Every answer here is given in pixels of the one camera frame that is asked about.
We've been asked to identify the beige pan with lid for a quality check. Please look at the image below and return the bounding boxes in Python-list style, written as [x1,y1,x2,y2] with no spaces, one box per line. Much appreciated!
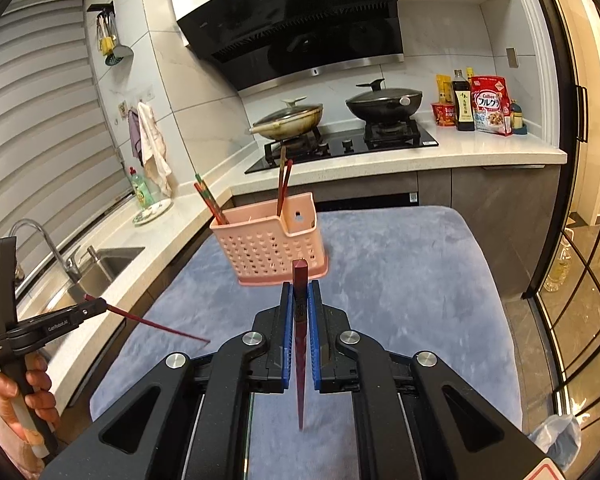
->
[249,95,326,142]

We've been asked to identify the dark soy sauce bottle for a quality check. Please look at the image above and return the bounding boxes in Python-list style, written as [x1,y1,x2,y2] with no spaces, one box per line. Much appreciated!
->
[452,70,476,132]

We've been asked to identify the patterned plate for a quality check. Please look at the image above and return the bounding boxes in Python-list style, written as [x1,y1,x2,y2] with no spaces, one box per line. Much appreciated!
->
[132,197,173,226]

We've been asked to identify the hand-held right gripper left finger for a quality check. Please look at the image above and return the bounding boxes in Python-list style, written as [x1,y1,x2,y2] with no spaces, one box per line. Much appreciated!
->
[40,280,295,480]

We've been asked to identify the black gas hob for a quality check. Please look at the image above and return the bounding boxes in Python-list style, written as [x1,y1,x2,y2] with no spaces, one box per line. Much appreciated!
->
[244,120,440,175]

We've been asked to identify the pink perforated utensil holder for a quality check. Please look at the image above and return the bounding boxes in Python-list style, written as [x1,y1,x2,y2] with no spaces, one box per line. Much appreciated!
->
[209,191,330,288]

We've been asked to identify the white window blinds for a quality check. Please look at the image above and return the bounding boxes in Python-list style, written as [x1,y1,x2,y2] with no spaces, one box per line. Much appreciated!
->
[0,0,131,311]

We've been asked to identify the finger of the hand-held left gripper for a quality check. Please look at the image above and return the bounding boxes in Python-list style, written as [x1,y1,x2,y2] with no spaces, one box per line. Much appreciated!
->
[65,297,109,325]

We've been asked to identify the black-framed glass door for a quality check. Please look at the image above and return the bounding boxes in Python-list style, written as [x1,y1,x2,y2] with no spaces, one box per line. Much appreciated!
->
[522,0,600,480]

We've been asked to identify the blue and green container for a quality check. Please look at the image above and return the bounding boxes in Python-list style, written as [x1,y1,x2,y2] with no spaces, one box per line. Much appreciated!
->
[510,100,528,136]

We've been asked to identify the black range hood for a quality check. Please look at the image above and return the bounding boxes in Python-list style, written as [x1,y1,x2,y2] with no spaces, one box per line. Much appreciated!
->
[162,0,406,93]

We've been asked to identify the red instant noodle cup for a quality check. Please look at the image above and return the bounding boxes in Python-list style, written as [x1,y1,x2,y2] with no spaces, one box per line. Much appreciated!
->
[431,101,456,127]

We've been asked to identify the purple hanging cloth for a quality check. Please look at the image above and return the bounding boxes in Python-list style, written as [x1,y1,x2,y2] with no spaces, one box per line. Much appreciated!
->
[128,109,143,166]

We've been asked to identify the black wok with lid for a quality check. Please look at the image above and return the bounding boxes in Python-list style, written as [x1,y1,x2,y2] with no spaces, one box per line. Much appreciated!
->
[345,78,425,128]

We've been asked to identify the green dish soap bottle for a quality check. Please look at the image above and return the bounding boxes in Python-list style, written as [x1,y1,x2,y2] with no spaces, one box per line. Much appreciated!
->
[129,166,152,212]

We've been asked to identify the red and white cereal bag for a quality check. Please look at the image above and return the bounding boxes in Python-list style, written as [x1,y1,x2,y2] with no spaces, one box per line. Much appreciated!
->
[470,76,513,137]

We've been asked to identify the maroon chopstick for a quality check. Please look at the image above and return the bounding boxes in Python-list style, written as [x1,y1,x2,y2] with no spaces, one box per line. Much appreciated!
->
[292,258,310,432]
[105,304,211,345]

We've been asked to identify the red chopstick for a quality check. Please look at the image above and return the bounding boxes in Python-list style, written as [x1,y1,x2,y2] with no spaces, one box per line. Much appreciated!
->
[277,159,294,217]
[193,183,225,226]

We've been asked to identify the person's left hand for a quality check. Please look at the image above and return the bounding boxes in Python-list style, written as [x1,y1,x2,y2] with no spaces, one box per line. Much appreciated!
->
[0,352,60,448]

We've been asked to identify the steel sink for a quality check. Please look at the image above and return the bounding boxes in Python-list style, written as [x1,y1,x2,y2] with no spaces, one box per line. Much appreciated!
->
[15,246,146,321]

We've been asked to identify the steel faucet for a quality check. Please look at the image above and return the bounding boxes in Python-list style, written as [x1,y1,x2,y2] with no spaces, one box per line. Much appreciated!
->
[9,218,81,286]

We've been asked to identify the yellow packet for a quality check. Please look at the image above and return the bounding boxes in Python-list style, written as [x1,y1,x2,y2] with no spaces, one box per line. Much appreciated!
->
[435,74,453,106]

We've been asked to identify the person's left forearm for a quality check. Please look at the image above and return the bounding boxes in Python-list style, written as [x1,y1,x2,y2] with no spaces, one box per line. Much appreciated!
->
[0,410,46,480]

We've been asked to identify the blue-grey plush blanket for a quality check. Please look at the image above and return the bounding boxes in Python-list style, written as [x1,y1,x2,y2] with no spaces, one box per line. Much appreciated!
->
[89,205,523,480]

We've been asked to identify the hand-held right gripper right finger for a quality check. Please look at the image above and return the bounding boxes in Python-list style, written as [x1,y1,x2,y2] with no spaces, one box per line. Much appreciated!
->
[307,280,568,480]

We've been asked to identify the green chopstick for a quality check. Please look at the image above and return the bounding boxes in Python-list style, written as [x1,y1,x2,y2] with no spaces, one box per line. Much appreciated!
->
[195,174,228,225]

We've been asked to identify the brown chopstick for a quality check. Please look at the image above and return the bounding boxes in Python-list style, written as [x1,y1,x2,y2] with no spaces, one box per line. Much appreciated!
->
[277,146,287,217]

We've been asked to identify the clear plastic bag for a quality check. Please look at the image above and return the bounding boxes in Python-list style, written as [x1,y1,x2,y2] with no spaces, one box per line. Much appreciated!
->
[527,412,581,471]

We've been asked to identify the clear oil bottle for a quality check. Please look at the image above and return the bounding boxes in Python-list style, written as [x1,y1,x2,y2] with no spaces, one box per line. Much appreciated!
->
[542,240,573,293]

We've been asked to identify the green hanging strainer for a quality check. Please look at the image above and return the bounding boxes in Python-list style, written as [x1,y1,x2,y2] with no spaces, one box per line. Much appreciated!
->
[105,45,133,67]

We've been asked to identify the white hanging towel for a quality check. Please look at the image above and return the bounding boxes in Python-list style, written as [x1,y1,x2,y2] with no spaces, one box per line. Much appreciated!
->
[136,101,173,198]

